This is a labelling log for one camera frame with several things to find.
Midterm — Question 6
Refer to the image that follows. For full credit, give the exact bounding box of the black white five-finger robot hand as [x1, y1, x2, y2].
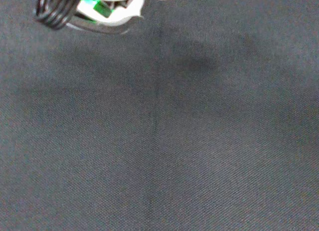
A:
[33, 0, 147, 34]

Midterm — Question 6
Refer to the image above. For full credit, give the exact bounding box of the black bench cloth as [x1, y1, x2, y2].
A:
[0, 0, 319, 231]

